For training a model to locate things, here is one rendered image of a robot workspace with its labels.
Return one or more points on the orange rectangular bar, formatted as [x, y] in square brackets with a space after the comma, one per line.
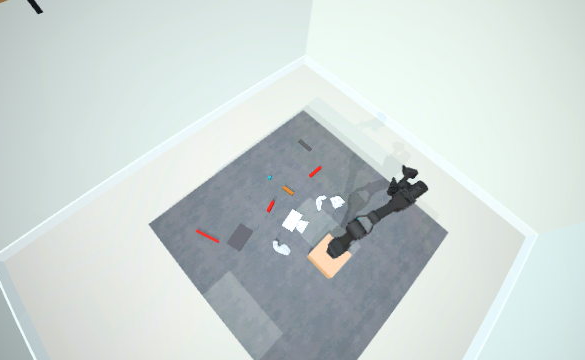
[288, 190]

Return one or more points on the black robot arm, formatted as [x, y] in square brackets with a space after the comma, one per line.
[400, 201]

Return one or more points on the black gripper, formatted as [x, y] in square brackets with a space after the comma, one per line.
[395, 187]

